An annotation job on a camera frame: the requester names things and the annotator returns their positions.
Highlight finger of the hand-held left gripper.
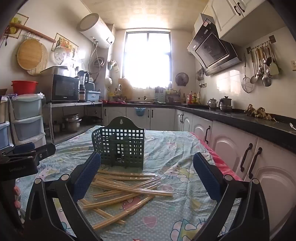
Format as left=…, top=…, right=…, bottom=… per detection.
left=35, top=143, right=56, bottom=161
left=2, top=142, right=36, bottom=156

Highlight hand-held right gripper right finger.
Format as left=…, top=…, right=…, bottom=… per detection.
left=193, top=152, right=275, bottom=241

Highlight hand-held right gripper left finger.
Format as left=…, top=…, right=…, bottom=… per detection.
left=24, top=151, right=102, bottom=241

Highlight green plastic utensil holder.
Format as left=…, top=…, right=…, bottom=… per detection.
left=91, top=116, right=146, bottom=169

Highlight pile of chopsticks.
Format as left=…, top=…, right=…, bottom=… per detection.
left=79, top=170, right=174, bottom=230

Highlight person's left hand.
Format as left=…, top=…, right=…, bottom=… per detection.
left=13, top=185, right=22, bottom=210

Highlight pink blanket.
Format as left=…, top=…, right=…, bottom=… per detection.
left=190, top=132, right=243, bottom=181

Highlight blue and white drawer unit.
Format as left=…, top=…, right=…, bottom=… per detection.
left=0, top=96, right=11, bottom=150

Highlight steel cooking pot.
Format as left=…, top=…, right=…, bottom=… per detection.
left=64, top=113, right=82, bottom=132

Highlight pale blue drawer unit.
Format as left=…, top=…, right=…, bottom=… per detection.
left=8, top=93, right=47, bottom=149

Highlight metal rack table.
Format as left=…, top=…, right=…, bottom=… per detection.
left=43, top=101, right=104, bottom=144

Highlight black wok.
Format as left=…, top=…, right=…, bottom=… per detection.
left=82, top=115, right=103, bottom=126

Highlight red plastic basin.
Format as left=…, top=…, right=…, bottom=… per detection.
left=11, top=80, right=38, bottom=95

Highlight black microwave oven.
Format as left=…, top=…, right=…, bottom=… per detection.
left=40, top=74, right=80, bottom=103

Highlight black kitchen countertop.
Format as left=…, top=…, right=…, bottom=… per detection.
left=103, top=102, right=296, bottom=153

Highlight blue dish basket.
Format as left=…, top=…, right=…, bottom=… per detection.
left=85, top=91, right=101, bottom=102

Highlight white base cabinets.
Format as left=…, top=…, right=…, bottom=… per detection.
left=103, top=105, right=296, bottom=234

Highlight black blender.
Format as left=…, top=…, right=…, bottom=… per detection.
left=77, top=70, right=90, bottom=102

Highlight steel kettle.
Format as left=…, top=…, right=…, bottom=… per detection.
left=207, top=98, right=219, bottom=110

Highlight steel pot with black lid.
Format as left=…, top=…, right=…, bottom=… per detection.
left=218, top=96, right=233, bottom=112

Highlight stainless steel container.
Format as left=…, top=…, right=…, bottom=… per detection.
left=40, top=66, right=69, bottom=75

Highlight brown crumpled rag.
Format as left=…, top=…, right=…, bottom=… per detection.
left=245, top=104, right=277, bottom=121

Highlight round woven bamboo mat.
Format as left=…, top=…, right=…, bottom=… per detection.
left=26, top=44, right=49, bottom=76

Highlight black spice rack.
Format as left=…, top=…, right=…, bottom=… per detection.
left=165, top=88, right=181, bottom=103

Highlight wooden cutting board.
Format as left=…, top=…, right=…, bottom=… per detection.
left=118, top=78, right=133, bottom=100

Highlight pale blue storage box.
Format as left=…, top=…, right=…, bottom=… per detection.
left=154, top=88, right=166, bottom=103

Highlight round bamboo tray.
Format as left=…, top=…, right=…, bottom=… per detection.
left=17, top=38, right=42, bottom=70

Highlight round clear plastic cover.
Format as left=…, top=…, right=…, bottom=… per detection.
left=54, top=46, right=68, bottom=65

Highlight large steel ladle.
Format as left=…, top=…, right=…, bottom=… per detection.
left=261, top=46, right=272, bottom=87

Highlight long wooden rod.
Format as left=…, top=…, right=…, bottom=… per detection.
left=9, top=22, right=57, bottom=43

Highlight steel spoon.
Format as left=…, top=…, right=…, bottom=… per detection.
left=257, top=47, right=265, bottom=78

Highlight kitchen window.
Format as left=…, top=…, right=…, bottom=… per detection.
left=124, top=29, right=173, bottom=90

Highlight pale green spatula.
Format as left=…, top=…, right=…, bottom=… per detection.
left=268, top=44, right=280, bottom=76

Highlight steel range hood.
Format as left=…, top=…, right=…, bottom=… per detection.
left=187, top=13, right=243, bottom=77

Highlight white water heater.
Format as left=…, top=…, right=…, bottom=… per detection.
left=77, top=13, right=115, bottom=49

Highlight black serving spoon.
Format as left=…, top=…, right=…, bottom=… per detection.
left=264, top=44, right=273, bottom=66

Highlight wire skimmer strainer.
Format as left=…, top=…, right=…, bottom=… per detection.
left=242, top=54, right=253, bottom=93

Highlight coiled hose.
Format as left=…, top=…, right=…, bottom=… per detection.
left=92, top=57, right=107, bottom=70

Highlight dark round wall fan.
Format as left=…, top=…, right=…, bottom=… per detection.
left=175, top=72, right=189, bottom=87

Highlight white wall caddy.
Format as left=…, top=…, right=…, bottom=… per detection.
left=107, top=60, right=119, bottom=72

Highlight yellow fruit wall picture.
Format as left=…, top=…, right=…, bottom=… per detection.
left=3, top=13, right=29, bottom=39

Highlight metal utensil rail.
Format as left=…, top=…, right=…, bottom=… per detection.
left=246, top=35, right=277, bottom=54

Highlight white wall cabinets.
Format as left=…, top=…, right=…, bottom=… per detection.
left=203, top=0, right=287, bottom=45

